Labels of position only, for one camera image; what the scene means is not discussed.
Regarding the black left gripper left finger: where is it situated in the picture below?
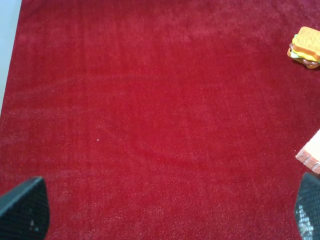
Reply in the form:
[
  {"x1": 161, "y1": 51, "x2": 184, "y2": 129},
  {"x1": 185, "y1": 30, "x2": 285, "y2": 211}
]
[{"x1": 0, "y1": 176, "x2": 50, "y2": 240}]

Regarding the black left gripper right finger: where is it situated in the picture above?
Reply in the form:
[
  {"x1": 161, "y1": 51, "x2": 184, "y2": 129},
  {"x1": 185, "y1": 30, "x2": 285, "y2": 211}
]
[{"x1": 294, "y1": 172, "x2": 320, "y2": 240}]

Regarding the white and brick box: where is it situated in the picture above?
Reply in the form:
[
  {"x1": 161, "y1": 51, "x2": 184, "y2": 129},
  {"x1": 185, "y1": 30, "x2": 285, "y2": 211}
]
[{"x1": 295, "y1": 130, "x2": 320, "y2": 175}]

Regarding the red table cloth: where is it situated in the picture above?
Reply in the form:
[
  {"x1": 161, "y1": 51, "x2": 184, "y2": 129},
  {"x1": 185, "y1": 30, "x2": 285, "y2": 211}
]
[{"x1": 0, "y1": 0, "x2": 320, "y2": 240}]

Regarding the toy sandwich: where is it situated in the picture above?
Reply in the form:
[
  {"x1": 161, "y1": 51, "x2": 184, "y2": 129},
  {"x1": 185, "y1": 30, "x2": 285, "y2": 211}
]
[{"x1": 287, "y1": 26, "x2": 320, "y2": 69}]

